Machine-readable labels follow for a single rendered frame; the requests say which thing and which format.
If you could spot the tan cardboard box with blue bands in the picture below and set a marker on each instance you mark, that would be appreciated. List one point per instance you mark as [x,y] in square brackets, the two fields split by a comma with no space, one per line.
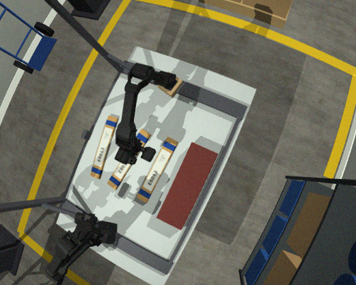
[103,147]

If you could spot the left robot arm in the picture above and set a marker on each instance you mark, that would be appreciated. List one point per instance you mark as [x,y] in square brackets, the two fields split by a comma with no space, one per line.
[126,129]

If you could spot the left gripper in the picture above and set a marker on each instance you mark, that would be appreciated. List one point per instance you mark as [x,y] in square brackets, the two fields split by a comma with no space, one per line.
[147,152]

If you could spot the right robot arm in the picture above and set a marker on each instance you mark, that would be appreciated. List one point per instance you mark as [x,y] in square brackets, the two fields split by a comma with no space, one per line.
[67,249]

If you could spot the tan welding electrode pack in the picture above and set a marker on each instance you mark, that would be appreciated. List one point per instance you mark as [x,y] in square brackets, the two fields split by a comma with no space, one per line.
[122,169]
[157,169]

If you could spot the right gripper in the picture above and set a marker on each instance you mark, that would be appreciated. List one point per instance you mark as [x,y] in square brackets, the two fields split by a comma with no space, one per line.
[104,235]

